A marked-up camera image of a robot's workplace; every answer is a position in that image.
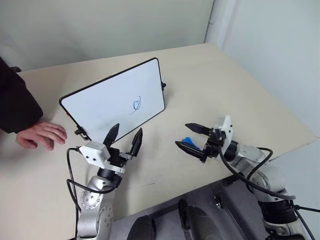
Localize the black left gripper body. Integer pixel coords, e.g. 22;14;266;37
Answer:
107;147;133;168

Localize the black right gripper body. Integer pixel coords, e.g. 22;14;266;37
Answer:
202;127;226;159

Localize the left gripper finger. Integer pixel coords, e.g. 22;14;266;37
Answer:
129;127;144;158
102;122;120;149

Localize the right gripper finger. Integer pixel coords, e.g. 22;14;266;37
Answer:
184;122;213;136
174;140;208;164

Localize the blue eraser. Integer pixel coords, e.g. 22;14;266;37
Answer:
181;136;201;151

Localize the person's bare hand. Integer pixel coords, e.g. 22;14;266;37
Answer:
15;121;68;152

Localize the black-framed whiteboard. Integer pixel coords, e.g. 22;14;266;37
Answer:
59;57;166;142

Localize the grey padded platform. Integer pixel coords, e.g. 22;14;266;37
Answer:
109;174;270;240

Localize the large dark rounded shape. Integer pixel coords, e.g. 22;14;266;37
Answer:
177;198;219;240

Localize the small dark rounded shape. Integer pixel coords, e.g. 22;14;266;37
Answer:
127;215;158;240

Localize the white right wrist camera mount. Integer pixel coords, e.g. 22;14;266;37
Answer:
213;115;235;151

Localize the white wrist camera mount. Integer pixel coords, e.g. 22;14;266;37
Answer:
78;141;126;174
213;115;235;151

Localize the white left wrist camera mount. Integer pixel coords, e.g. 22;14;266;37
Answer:
78;141;126;174

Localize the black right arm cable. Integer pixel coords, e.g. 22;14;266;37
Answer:
217;144;320;240

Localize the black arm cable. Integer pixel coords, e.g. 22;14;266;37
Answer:
65;147;118;240
217;144;320;240

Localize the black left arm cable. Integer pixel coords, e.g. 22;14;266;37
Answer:
65;147;118;240

